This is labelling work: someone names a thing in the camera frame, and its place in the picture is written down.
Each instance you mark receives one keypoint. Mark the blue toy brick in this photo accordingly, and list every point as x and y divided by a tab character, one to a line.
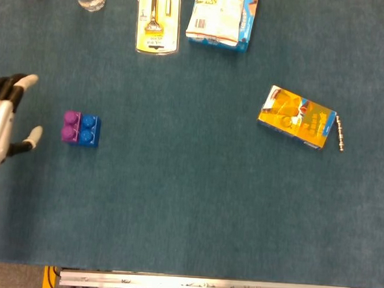
89	131

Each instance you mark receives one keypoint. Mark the aluminium profile rail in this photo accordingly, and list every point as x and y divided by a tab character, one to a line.
204	285

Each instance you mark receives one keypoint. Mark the yellow and blue carton box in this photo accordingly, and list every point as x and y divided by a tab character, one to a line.
296	119

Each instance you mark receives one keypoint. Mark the purple two-stud building block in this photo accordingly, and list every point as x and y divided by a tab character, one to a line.
70	126

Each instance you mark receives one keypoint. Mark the blue tissue box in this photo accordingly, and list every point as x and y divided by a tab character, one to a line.
246	26

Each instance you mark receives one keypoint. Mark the razor in yellow blister pack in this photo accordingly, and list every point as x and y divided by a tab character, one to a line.
158	21

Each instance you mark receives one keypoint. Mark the teal felt table cloth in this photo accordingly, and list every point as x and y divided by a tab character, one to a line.
190	166

